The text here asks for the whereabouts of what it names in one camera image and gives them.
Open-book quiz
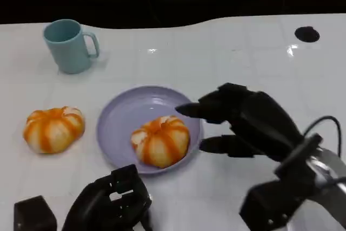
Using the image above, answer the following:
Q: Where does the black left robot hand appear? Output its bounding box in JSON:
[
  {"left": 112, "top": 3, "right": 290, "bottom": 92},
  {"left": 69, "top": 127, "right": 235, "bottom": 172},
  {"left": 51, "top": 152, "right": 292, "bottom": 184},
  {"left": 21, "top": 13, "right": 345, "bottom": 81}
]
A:
[{"left": 61, "top": 163, "right": 154, "bottom": 231}]

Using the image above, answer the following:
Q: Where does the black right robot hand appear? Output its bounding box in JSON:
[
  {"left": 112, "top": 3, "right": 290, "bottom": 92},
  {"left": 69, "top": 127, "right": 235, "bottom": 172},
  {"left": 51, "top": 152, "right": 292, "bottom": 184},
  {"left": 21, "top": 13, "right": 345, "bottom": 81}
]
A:
[{"left": 175, "top": 82, "right": 305, "bottom": 162}]

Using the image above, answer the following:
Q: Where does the orange and white bread roll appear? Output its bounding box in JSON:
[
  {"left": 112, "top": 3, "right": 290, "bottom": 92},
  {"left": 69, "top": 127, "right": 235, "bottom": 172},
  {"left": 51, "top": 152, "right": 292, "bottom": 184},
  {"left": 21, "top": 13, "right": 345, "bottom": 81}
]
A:
[
  {"left": 131, "top": 115, "right": 191, "bottom": 169},
  {"left": 22, "top": 106, "right": 85, "bottom": 155}
]

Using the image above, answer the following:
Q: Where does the lilac plate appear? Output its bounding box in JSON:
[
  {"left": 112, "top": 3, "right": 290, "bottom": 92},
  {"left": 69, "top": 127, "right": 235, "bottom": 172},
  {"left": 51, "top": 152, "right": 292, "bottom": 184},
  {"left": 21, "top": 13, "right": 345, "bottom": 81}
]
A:
[{"left": 96, "top": 85, "right": 204, "bottom": 175}]

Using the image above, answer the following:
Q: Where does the black round table grommet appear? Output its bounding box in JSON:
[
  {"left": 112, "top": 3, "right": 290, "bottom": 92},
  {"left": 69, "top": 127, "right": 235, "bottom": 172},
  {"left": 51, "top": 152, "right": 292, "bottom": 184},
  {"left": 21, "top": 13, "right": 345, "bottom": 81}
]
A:
[{"left": 294, "top": 26, "right": 320, "bottom": 43}]

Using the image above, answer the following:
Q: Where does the pale green mug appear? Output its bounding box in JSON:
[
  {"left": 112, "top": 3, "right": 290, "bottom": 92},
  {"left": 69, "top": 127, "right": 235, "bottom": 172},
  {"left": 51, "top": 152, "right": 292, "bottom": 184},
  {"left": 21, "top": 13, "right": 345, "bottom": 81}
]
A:
[{"left": 43, "top": 19, "right": 101, "bottom": 75}]

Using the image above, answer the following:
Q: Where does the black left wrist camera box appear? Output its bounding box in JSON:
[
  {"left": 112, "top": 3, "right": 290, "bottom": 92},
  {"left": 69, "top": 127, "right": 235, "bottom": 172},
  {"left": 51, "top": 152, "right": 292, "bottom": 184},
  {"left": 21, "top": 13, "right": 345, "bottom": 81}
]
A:
[{"left": 14, "top": 195, "right": 58, "bottom": 231}]

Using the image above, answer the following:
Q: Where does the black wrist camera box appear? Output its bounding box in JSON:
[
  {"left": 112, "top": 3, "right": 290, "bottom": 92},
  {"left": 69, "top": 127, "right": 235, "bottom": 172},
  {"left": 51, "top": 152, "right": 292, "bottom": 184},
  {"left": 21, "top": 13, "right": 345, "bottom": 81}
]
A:
[
  {"left": 14, "top": 195, "right": 58, "bottom": 231},
  {"left": 239, "top": 178, "right": 308, "bottom": 231}
]

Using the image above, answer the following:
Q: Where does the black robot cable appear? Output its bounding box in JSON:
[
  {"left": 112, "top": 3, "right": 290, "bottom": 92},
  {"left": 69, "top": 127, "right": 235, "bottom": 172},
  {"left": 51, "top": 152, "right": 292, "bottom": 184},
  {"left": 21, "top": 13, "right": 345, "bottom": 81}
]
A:
[{"left": 303, "top": 116, "right": 342, "bottom": 157}]

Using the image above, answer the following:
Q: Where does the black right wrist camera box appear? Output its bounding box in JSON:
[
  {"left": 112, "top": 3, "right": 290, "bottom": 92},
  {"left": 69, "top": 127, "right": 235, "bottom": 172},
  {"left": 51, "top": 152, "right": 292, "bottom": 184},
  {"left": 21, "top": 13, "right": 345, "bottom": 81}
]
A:
[{"left": 239, "top": 178, "right": 308, "bottom": 231}]

